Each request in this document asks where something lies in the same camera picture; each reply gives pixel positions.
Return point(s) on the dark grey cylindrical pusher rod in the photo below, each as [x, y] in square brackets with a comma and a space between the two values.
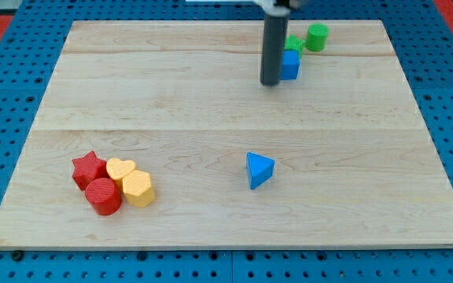
[274, 35]

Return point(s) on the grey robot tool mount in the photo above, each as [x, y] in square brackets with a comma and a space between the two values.
[280, 7]

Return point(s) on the blue triangle block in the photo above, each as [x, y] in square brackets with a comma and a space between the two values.
[258, 169]

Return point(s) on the green star block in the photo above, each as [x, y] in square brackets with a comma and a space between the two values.
[295, 43]

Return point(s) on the red star block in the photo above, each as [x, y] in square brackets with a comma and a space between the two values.
[87, 169]

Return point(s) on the blue cube block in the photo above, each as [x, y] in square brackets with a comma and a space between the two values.
[290, 65]

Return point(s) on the green cylinder block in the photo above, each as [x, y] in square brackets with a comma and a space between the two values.
[316, 37]

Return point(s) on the wooden board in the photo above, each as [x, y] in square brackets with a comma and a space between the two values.
[355, 166]

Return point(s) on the yellow heart block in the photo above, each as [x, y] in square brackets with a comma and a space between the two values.
[118, 169]

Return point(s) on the yellow hexagon block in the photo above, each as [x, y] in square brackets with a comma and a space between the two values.
[137, 188]

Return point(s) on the red cylinder block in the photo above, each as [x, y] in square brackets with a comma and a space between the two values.
[103, 196]

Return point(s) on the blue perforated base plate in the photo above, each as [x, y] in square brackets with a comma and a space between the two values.
[422, 35]

